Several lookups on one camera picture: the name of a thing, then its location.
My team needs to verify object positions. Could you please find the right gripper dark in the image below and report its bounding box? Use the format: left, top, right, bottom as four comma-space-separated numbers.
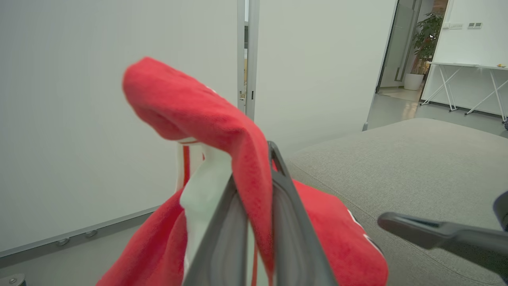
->
377, 191, 508, 279

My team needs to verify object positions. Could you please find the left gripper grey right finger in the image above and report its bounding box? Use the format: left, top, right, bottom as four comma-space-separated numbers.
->
268, 141, 338, 286

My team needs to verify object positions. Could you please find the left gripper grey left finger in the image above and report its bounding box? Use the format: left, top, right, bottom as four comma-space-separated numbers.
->
183, 174, 249, 286

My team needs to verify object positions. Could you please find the red and white garment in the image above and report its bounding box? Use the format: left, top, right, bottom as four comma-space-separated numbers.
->
95, 56, 389, 286

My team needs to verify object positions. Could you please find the grey fabric sofa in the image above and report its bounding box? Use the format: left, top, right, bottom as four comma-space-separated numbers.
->
285, 118, 508, 286

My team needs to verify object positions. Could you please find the white plant pot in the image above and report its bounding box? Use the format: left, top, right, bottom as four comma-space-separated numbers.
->
404, 73, 425, 91

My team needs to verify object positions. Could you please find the white trestle table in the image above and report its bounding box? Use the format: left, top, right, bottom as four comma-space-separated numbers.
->
420, 61, 508, 122

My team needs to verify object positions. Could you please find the green potted plant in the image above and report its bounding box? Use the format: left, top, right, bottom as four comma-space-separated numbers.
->
412, 12, 444, 75

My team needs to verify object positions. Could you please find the glass door with grey frame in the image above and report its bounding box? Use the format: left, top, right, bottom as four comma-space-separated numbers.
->
375, 0, 423, 94

